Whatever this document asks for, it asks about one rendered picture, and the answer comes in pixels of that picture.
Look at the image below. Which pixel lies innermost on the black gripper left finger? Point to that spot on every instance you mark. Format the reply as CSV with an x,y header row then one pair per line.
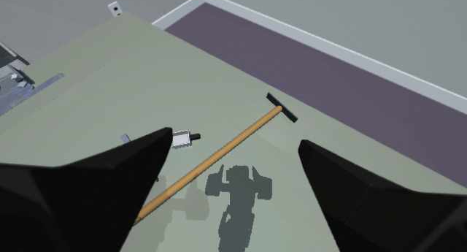
x,y
89,205

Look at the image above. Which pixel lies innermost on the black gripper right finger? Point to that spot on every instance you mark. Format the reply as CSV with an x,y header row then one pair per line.
x,y
369,213

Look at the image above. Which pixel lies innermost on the long wooden-handled scraper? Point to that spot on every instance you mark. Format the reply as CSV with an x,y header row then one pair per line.
x,y
216,156

